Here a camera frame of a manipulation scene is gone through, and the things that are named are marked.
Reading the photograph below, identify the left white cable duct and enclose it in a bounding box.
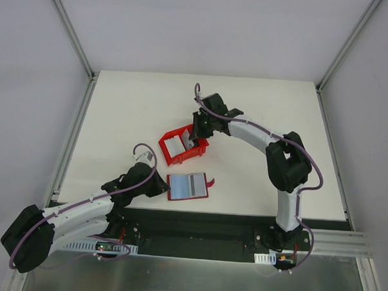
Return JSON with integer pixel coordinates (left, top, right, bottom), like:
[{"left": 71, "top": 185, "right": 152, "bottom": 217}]
[{"left": 60, "top": 239, "right": 138, "bottom": 256}]

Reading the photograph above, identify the right white cable duct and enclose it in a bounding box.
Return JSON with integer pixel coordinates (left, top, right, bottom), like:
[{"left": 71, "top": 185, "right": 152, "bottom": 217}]
[{"left": 254, "top": 253, "right": 277, "bottom": 266}]

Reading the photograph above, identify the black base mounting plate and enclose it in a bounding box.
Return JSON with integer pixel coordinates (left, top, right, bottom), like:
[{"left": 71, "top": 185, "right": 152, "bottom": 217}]
[{"left": 110, "top": 208, "right": 309, "bottom": 263}]

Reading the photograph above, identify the purple cable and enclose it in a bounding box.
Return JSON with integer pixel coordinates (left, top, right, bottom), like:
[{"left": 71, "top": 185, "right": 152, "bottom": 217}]
[
  {"left": 8, "top": 138, "right": 158, "bottom": 276},
  {"left": 185, "top": 83, "right": 329, "bottom": 277}
]

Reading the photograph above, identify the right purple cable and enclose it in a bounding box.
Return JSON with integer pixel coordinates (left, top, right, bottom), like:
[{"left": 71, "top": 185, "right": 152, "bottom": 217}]
[{"left": 185, "top": 83, "right": 329, "bottom": 277}]

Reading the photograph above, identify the red leather card holder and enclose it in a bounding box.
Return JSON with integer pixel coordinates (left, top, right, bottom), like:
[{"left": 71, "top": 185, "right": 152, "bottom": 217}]
[{"left": 167, "top": 173, "right": 215, "bottom": 202}]

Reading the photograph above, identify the right aluminium frame post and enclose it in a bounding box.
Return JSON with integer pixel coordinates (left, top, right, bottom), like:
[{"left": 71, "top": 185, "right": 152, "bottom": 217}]
[{"left": 316, "top": 0, "right": 385, "bottom": 94}]

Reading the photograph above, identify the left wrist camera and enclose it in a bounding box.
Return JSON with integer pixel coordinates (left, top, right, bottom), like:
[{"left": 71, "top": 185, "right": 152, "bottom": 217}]
[{"left": 133, "top": 151, "right": 154, "bottom": 165}]

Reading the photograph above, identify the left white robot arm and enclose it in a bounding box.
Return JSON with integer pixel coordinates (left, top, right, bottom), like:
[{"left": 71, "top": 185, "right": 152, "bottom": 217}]
[{"left": 1, "top": 162, "right": 170, "bottom": 274}]

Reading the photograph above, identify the aluminium frame post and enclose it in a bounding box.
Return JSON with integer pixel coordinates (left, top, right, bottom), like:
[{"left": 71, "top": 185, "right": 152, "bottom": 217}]
[
  {"left": 316, "top": 0, "right": 385, "bottom": 94},
  {"left": 50, "top": 0, "right": 96, "bottom": 80}
]

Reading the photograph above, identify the red plastic bin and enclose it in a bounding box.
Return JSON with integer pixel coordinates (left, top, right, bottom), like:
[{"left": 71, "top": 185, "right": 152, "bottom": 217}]
[{"left": 158, "top": 124, "right": 209, "bottom": 165}]

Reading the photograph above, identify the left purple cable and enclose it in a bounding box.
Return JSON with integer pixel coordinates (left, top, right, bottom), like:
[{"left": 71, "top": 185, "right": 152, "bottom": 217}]
[{"left": 8, "top": 138, "right": 158, "bottom": 276}]

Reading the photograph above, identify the left aluminium frame post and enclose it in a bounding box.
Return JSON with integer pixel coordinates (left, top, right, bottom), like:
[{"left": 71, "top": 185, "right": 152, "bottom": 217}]
[{"left": 50, "top": 0, "right": 96, "bottom": 80}]

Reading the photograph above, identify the white cable duct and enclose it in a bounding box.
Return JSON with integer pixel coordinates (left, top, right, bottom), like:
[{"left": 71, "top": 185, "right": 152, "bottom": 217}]
[
  {"left": 60, "top": 239, "right": 138, "bottom": 256},
  {"left": 254, "top": 253, "right": 277, "bottom": 266}
]

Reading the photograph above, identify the white card stack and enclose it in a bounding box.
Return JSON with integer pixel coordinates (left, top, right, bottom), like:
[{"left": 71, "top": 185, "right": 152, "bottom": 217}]
[{"left": 165, "top": 136, "right": 185, "bottom": 158}]

